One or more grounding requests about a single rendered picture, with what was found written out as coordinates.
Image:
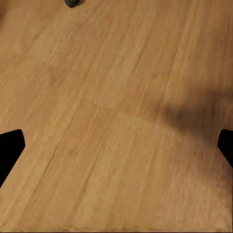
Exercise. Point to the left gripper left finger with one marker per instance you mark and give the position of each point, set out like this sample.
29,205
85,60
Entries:
12,145

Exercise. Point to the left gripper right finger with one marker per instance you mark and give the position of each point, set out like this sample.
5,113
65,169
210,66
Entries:
225,144

